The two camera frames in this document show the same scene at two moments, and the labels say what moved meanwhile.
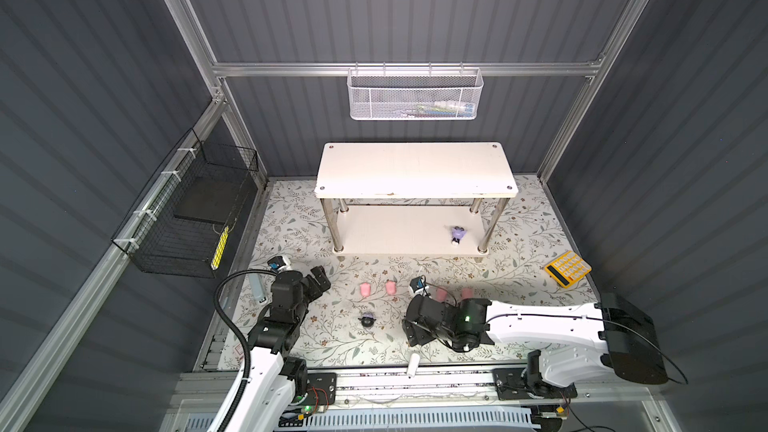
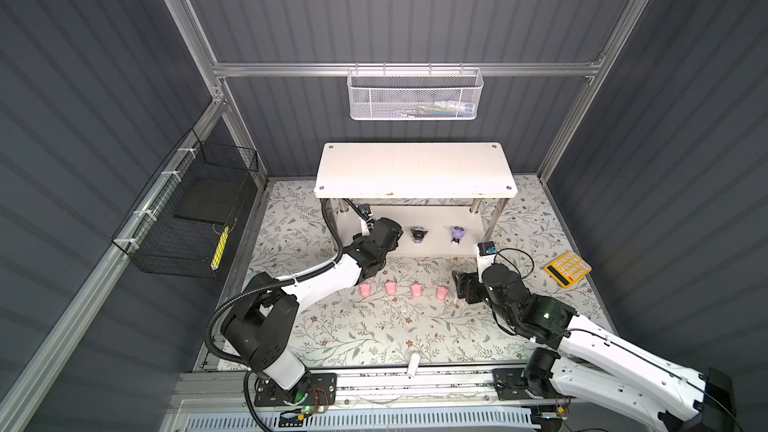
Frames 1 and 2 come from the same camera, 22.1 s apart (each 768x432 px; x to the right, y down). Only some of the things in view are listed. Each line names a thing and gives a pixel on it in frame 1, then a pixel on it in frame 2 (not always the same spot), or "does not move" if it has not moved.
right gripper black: (411, 329) → (465, 281)
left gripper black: (314, 291) → (357, 241)
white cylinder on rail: (413, 365) does not move
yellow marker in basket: (220, 248) does not move
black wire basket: (176, 222) does not move
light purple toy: (458, 233) does not move
